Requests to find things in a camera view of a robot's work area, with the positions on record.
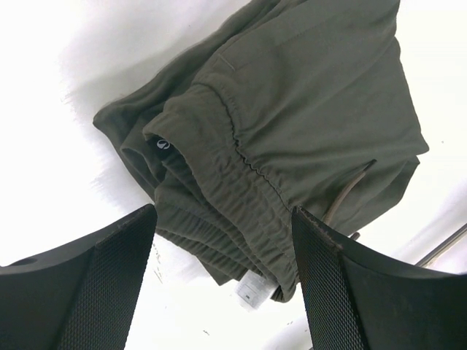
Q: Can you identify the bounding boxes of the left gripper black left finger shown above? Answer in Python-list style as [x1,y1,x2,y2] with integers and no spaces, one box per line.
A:
[1,204,157,349]

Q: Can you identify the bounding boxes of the olive green shorts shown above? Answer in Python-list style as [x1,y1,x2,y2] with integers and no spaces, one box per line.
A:
[93,1,428,303]

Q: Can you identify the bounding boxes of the aluminium table edge rail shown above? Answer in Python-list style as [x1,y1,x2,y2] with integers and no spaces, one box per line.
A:
[415,224,467,268]

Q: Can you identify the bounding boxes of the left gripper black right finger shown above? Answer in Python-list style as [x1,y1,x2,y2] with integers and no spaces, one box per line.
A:
[291,207,466,350]

